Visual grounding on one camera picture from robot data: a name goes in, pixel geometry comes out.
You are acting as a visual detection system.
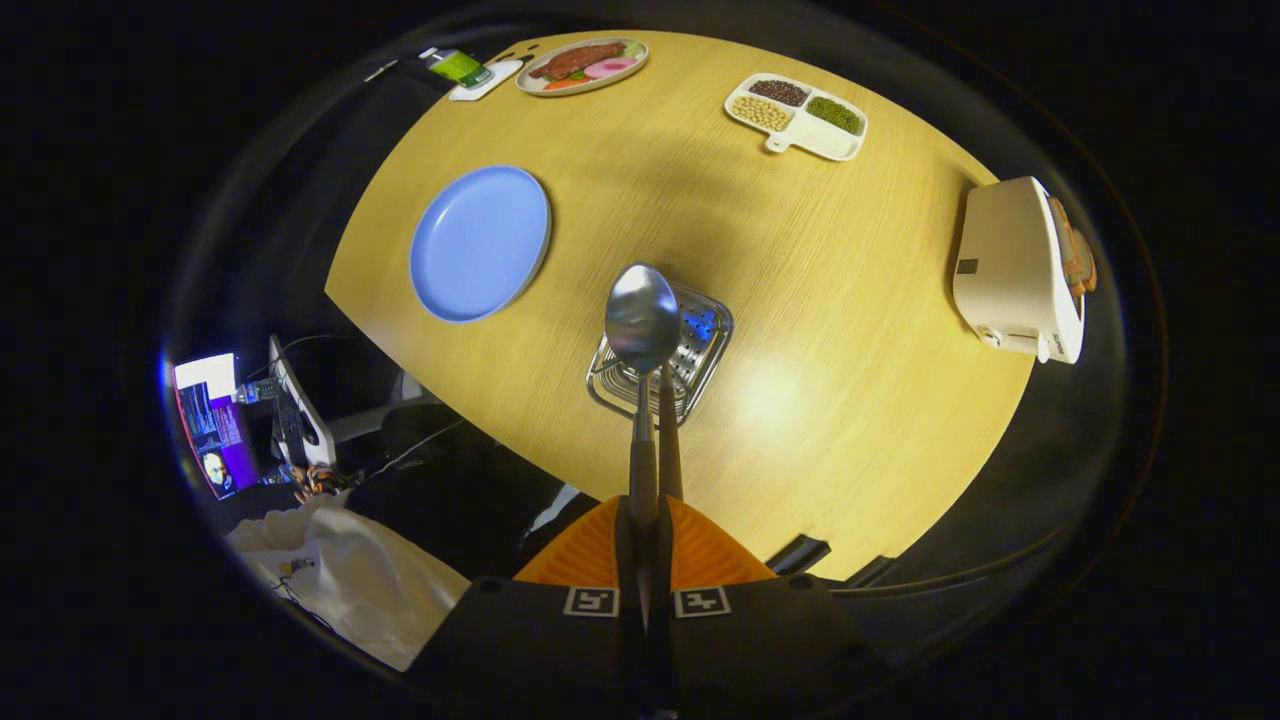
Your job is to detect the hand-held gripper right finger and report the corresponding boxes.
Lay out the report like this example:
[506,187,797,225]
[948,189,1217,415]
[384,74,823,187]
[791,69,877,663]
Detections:
[655,495,886,720]

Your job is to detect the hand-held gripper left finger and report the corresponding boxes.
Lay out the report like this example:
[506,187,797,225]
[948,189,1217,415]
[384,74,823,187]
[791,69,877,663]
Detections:
[410,495,641,720]

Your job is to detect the wooden-handled metal fork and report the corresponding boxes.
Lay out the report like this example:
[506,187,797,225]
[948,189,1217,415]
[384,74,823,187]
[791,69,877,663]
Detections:
[657,362,685,503]

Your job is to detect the wooden-handled metal spoon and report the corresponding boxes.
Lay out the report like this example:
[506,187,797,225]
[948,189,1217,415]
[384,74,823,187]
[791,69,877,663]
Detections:
[605,263,682,626]

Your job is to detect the white cloth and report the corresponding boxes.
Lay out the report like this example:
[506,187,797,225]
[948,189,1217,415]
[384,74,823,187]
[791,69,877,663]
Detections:
[226,497,471,672]

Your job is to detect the lit computer screen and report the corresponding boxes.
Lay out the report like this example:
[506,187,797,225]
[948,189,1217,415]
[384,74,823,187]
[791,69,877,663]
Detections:
[173,352,263,500]

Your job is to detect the blue plate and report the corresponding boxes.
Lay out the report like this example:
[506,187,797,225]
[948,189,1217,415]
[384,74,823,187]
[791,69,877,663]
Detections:
[410,165,552,323]

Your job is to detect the white toaster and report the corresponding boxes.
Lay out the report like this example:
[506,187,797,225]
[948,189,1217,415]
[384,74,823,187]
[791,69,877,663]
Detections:
[952,177,1086,364]

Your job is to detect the toast slice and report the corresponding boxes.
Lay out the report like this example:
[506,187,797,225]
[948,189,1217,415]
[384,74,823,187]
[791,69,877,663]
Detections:
[1070,228,1098,297]
[1048,196,1079,291]

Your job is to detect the white divided bean dish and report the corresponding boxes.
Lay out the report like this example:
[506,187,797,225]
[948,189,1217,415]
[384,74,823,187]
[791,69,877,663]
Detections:
[725,73,868,161]

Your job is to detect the white square coaster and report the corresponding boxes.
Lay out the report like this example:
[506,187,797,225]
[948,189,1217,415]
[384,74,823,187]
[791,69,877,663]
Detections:
[450,60,523,102]

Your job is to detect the plate of toy food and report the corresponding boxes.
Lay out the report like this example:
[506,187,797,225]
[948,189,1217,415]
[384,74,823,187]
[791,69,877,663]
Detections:
[516,38,649,97]

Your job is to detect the green drink bottle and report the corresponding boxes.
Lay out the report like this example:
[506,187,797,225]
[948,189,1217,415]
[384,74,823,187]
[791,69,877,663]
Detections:
[420,47,491,88]

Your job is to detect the metal wire basket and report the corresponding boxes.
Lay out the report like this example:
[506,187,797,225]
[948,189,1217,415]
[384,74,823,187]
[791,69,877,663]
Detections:
[586,283,734,426]

